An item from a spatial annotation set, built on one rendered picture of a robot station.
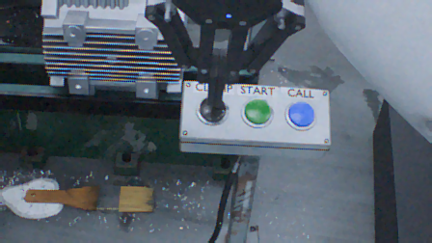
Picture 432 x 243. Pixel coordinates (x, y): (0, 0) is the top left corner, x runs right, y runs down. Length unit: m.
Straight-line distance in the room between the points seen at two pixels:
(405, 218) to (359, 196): 0.18
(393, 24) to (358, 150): 0.83
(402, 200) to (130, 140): 0.43
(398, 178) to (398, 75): 0.63
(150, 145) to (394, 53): 0.74
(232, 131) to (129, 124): 0.30
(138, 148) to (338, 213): 0.34
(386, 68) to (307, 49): 1.06
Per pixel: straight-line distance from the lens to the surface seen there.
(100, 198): 0.88
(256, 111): 0.63
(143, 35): 0.76
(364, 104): 1.14
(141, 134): 0.91
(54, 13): 0.80
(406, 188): 0.83
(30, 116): 0.93
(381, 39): 0.21
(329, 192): 0.94
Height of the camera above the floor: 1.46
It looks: 40 degrees down
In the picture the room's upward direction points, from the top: 6 degrees clockwise
